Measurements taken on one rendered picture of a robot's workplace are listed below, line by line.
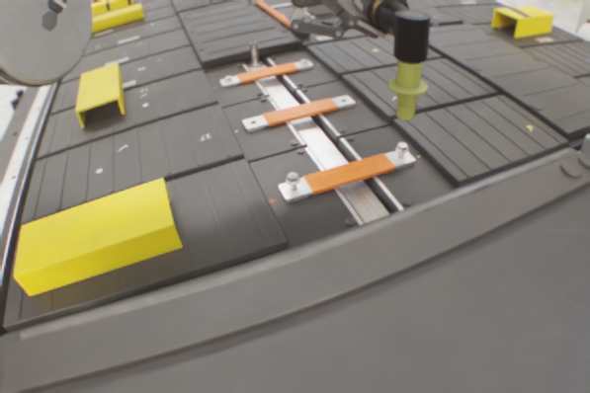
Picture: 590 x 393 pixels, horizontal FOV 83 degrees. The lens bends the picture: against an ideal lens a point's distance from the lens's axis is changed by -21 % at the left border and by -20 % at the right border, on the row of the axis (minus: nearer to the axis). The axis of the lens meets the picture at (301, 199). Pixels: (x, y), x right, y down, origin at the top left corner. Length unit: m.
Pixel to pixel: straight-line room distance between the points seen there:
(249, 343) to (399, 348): 0.07
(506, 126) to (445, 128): 0.09
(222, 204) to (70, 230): 0.15
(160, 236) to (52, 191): 0.21
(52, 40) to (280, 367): 0.29
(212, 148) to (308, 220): 0.16
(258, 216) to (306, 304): 0.20
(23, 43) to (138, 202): 0.18
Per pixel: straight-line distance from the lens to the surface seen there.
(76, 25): 0.37
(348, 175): 0.42
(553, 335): 0.22
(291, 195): 0.40
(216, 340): 0.19
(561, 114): 0.62
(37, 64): 0.35
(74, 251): 0.37
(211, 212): 0.39
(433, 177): 0.45
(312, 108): 0.54
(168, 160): 0.48
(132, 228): 0.36
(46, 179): 0.55
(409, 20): 0.37
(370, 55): 0.70
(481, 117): 0.56
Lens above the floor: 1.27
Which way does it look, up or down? 42 degrees down
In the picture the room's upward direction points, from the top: 4 degrees counter-clockwise
